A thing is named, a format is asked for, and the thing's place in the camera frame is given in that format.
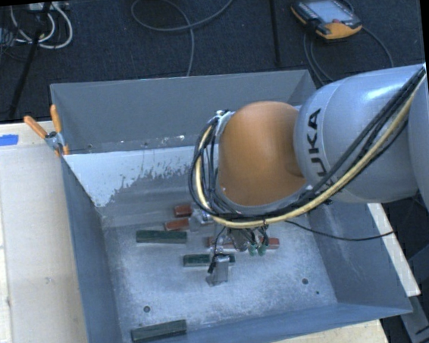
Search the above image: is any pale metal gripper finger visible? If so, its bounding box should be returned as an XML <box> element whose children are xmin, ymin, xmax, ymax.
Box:
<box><xmin>187</xmin><ymin>208</ymin><xmax>216</xmax><ymax>232</ymax></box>
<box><xmin>203</xmin><ymin>254</ymin><xmax>234</xmax><ymax>288</ymax></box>

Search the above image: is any red-brown flat block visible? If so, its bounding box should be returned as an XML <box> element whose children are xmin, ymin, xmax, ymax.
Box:
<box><xmin>172</xmin><ymin>203</ymin><xmax>194</xmax><ymax>218</ymax></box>
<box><xmin>163</xmin><ymin>217</ymin><xmax>192</xmax><ymax>232</ymax></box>

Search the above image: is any dark green flat block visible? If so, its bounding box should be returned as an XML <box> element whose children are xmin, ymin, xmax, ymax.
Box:
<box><xmin>134</xmin><ymin>225</ymin><xmax>189</xmax><ymax>250</ymax></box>
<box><xmin>130</xmin><ymin>318</ymin><xmax>189</xmax><ymax>343</ymax></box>
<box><xmin>181</xmin><ymin>249</ymin><xmax>237</xmax><ymax>270</ymax></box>

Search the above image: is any grey metal bin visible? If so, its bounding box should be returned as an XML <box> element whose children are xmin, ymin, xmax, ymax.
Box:
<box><xmin>49</xmin><ymin>48</ymin><xmax>417</xmax><ymax>343</ymax></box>

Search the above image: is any pale flat board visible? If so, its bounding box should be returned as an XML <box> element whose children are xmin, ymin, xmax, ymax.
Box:
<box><xmin>0</xmin><ymin>139</ymin><xmax>89</xmax><ymax>343</ymax></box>

